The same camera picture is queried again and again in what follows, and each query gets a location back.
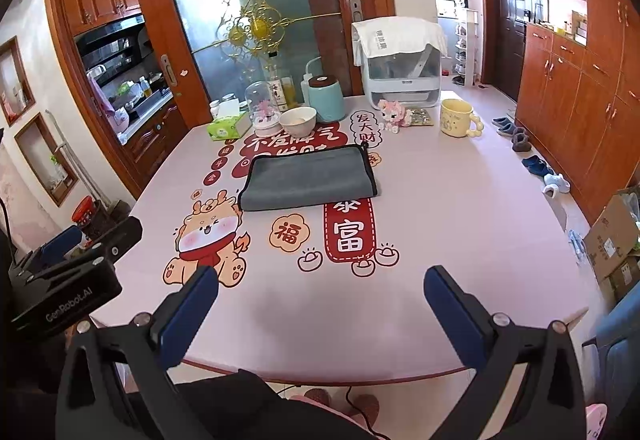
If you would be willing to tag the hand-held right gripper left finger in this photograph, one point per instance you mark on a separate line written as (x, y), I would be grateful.
(186, 320)

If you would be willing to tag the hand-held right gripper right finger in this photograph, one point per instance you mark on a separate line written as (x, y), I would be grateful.
(454, 315)

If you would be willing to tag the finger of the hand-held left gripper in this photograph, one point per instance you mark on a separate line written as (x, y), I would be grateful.
(122, 237)
(62, 242)

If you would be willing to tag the grey towel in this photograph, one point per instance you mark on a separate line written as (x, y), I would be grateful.
(305, 180)

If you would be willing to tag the red bucket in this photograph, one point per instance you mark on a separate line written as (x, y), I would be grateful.
(84, 210)

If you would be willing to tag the pink printed tablecloth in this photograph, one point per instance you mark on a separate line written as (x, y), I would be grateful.
(450, 220)

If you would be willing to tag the person's dark clothing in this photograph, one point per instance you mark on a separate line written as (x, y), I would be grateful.
(250, 410)

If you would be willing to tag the clear plastic bottle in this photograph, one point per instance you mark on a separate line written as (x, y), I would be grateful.
(577, 247)

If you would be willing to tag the green tissue box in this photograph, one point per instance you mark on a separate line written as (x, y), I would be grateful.
(227, 127)

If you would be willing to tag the small white jar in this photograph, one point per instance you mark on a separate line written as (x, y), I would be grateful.
(214, 111)

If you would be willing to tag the pale blue slippers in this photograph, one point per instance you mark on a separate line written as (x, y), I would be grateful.
(556, 185)

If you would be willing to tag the blue chair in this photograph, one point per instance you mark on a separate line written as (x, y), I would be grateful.
(617, 345)

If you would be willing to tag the dark blue slippers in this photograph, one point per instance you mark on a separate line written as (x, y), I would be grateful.
(536, 165)

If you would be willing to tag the small cardboard box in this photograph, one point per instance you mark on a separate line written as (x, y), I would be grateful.
(622, 277)

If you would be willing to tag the large cardboard box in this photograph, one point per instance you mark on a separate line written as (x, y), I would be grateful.
(612, 232)

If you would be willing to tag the grey plush boots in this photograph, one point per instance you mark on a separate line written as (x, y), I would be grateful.
(521, 141)

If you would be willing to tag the glass dome with pink flowers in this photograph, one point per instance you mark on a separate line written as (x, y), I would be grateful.
(262, 107)

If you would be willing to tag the grey-blue slippers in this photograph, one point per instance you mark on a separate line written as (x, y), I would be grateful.
(502, 125)

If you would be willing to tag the yellow mug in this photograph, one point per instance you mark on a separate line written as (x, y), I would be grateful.
(455, 117)

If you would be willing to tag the patterned packet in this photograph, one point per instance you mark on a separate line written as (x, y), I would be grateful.
(420, 116)

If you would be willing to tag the pink plush toy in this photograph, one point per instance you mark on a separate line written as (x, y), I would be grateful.
(392, 115)

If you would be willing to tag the white bowl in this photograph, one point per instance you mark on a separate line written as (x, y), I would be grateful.
(297, 122)

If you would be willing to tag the clear glass bottle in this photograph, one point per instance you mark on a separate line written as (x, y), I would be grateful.
(276, 92)

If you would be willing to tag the yellow oil bottle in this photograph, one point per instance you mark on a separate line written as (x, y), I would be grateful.
(288, 92)

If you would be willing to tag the white spout bottle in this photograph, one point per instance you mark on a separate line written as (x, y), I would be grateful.
(306, 87)

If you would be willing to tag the white countertop appliance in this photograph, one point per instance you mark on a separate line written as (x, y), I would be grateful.
(400, 80)

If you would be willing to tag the teal electric kettle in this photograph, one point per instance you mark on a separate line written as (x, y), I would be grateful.
(326, 102)

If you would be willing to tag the gold door ornament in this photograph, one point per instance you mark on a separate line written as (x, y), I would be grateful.
(257, 26)

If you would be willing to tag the white shoe rack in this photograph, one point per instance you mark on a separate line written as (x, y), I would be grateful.
(465, 50)

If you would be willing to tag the white cloth cover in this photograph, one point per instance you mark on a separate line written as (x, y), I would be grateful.
(395, 37)

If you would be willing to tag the dark entrance door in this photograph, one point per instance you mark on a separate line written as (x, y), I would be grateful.
(507, 30)

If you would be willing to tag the wooden wall cabinet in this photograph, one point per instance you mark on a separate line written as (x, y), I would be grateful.
(575, 95)

